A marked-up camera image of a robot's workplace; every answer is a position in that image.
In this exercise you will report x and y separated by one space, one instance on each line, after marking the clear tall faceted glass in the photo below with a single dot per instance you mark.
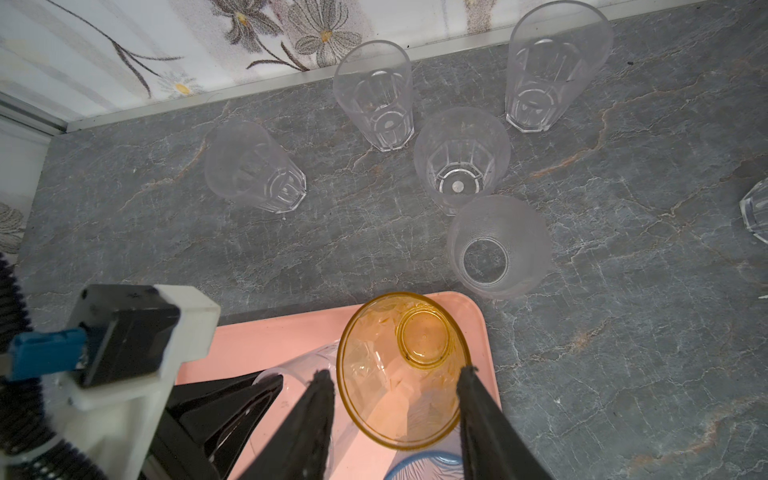
373 85

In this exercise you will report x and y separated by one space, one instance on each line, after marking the clear tall glass back right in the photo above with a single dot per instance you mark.
554 52

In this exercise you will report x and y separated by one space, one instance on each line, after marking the clear faceted glass near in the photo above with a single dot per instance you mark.
243 163

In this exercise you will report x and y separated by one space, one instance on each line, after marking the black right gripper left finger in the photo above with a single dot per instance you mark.
299 447

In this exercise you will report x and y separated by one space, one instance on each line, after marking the pink faceted glass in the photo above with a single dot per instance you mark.
754 210

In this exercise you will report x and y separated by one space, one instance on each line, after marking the clear round glass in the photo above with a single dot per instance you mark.
302 368

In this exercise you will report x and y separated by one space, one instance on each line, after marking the blue frosted glass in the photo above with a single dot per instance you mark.
430 465

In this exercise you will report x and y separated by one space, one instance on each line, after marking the clear faceted short glass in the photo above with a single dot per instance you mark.
460 154

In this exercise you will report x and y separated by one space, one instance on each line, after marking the yellow transparent glass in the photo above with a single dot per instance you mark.
398 362

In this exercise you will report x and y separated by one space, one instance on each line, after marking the frosted dotted glass centre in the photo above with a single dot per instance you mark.
499 247

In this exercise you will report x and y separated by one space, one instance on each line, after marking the pink plastic tray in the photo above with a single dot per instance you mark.
294 348

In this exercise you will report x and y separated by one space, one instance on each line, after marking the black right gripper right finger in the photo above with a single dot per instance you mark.
491 448

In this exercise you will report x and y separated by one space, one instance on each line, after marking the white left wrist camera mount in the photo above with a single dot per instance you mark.
85 402

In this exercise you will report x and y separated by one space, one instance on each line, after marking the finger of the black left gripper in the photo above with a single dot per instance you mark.
205 426

